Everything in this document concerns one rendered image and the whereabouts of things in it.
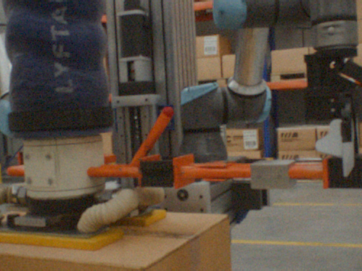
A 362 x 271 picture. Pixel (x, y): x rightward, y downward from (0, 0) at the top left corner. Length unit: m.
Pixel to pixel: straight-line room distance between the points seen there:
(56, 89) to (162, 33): 0.78
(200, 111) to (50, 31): 0.60
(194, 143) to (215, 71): 6.94
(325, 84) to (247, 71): 0.59
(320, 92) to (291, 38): 8.65
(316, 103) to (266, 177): 0.15
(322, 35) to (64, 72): 0.50
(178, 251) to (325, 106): 0.36
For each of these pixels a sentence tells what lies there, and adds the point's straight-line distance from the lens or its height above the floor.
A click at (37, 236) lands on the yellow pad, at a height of 0.96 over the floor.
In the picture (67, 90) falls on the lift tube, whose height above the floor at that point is 1.24.
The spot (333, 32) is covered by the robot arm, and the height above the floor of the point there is 1.30.
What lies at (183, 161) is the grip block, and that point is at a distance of 0.96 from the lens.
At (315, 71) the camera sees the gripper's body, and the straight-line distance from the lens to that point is 0.88.
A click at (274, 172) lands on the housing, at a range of 0.88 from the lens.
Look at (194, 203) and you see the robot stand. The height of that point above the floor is 0.94.
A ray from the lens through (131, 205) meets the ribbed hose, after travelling 0.98.
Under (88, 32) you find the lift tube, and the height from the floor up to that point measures 1.36.
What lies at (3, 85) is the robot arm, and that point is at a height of 1.31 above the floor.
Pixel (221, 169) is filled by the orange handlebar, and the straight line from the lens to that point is 0.91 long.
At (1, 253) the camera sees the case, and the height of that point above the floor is 0.94.
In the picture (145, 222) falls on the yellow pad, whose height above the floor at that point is 0.96.
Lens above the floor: 1.18
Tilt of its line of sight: 3 degrees down
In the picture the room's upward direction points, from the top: 3 degrees counter-clockwise
